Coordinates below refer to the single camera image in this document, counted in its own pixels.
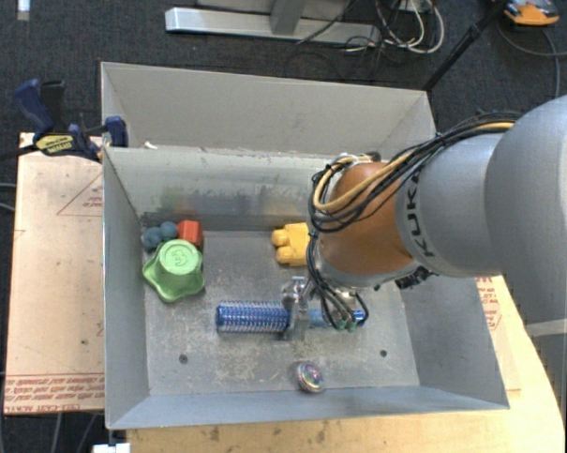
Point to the yellow toy brick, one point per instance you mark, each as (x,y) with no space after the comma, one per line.
(289,243)

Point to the brown cardboard board, red print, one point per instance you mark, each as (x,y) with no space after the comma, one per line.
(56,281)

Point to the shiny round metal disc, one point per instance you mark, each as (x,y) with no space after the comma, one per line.
(310,377)

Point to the green toy cup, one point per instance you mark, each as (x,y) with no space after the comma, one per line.
(174,270)

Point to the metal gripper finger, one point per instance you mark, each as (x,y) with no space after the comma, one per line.
(299,326)
(294,292)

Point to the grey metal bin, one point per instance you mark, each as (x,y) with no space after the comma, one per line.
(240,360)

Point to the dark teal toy grapes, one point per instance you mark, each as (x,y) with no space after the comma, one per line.
(155,236)

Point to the black cylinder on white bracket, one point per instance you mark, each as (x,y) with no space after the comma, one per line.
(413,278)

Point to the blue ribbed cylinder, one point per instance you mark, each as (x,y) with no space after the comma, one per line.
(251,318)

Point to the red toy block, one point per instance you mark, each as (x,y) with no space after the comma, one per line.
(191,233)

